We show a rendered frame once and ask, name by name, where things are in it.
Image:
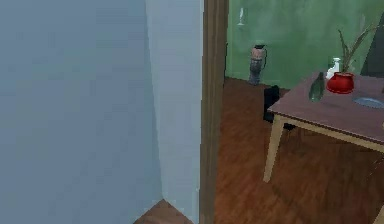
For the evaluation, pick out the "green glass bottle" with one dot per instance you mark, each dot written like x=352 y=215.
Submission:
x=316 y=89

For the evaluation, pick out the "brown wooden table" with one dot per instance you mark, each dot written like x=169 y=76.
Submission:
x=333 y=113

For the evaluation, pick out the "black bin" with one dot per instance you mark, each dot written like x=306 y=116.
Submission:
x=271 y=101

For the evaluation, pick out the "dark grey television set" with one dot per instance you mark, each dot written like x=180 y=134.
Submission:
x=375 y=55

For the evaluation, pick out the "brown wooden door frame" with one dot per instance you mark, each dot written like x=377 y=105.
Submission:
x=213 y=110

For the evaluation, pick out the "red pot house plant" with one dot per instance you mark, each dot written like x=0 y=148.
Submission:
x=340 y=82

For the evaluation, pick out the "white spray bottle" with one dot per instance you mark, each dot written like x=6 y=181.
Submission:
x=333 y=68

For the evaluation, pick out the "grey plate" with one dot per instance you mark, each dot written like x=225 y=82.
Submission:
x=370 y=101

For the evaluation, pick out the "pink and grey floor vase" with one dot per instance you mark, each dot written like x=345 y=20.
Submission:
x=257 y=65

